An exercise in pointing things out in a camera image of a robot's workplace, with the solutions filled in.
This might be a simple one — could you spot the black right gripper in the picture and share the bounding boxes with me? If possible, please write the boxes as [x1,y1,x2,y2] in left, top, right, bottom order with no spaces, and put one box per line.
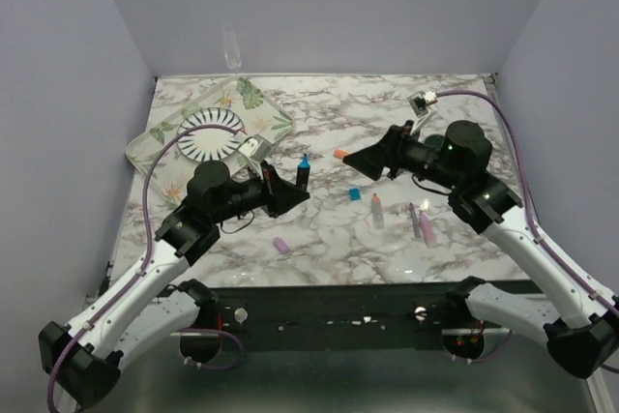
[343,120,461,190]

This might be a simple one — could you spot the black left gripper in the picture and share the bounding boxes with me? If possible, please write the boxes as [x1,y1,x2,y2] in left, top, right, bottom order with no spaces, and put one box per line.
[212,160,311,225]

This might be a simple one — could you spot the blue black highlighter pen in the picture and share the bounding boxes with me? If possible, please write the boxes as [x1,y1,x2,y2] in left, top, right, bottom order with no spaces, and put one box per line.
[296,154,310,191]

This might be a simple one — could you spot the blue pen cap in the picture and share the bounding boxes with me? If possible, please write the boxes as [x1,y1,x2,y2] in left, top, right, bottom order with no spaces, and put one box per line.
[348,188,361,201]

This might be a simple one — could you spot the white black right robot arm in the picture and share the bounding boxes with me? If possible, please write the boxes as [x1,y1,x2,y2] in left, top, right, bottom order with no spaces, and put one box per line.
[342,120,618,379]

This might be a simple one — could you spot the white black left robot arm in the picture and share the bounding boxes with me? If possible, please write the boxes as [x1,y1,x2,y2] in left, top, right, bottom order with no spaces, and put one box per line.
[39,161,310,412]

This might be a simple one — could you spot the orange pen cap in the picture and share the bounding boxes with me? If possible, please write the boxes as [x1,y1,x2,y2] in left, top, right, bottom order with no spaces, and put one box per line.
[333,149,348,160]

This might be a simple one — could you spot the purple pen cap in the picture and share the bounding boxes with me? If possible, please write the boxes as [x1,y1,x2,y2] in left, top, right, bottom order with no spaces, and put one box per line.
[273,237,290,254]

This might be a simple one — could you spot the grey pen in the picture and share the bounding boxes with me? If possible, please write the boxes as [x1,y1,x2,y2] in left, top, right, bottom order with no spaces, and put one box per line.
[408,203,423,240]

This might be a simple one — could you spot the pink highlighter pen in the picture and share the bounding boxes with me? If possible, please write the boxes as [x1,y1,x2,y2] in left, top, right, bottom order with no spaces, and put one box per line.
[419,211,436,248]

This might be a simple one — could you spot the orange tipped clear marker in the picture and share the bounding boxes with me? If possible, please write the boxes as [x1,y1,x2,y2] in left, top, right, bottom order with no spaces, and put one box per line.
[370,192,384,229]

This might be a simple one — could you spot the green ceramic cup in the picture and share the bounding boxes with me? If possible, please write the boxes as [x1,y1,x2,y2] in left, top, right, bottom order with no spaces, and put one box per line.
[424,134,445,149]

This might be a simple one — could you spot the blue striped white plate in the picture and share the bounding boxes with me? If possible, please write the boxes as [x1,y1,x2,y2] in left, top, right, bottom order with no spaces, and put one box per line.
[177,107,246,162]

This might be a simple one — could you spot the floral rectangular tray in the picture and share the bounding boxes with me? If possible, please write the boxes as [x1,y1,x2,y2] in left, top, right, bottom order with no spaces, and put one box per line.
[126,76,293,185]

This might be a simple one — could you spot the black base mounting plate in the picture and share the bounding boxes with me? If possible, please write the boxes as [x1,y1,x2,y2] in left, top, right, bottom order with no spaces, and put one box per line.
[159,281,504,354]

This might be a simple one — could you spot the clear champagne glass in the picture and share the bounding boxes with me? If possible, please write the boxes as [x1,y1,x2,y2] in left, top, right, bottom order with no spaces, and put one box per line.
[221,22,242,74]

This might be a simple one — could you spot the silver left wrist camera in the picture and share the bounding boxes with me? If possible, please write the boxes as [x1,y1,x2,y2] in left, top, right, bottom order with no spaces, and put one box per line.
[237,134,274,162]

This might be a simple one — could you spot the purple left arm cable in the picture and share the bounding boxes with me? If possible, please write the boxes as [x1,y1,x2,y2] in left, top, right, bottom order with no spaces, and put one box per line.
[45,125,248,412]

